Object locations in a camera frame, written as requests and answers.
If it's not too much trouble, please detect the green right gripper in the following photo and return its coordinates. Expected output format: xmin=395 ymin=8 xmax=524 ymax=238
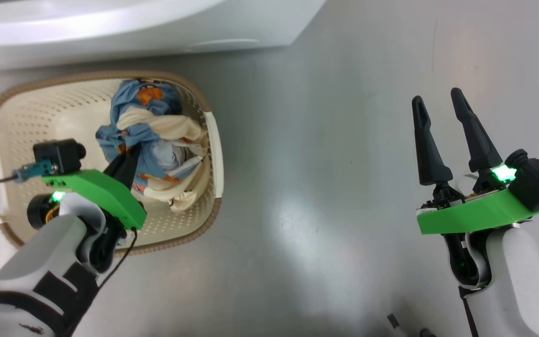
xmin=411 ymin=88 xmax=539 ymax=235

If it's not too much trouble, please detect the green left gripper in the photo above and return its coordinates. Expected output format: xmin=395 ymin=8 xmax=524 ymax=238
xmin=41 ymin=147 xmax=147 ymax=246

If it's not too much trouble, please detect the blue and cream cartoon garment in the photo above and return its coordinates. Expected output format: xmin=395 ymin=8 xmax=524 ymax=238
xmin=95 ymin=79 xmax=208 ymax=213

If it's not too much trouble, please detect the white front-load washing machine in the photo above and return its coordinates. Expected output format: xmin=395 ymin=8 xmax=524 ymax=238
xmin=0 ymin=0 xmax=327 ymax=73

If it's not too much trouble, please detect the cream laundry basket brown rim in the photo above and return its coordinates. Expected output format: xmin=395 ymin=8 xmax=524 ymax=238
xmin=0 ymin=70 xmax=225 ymax=256

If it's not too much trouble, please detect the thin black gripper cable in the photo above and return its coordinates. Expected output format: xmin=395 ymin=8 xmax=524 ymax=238
xmin=98 ymin=228 xmax=138 ymax=289

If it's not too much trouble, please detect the left camera cable teal plug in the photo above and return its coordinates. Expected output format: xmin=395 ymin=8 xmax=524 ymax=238
xmin=0 ymin=160 xmax=53 ymax=187

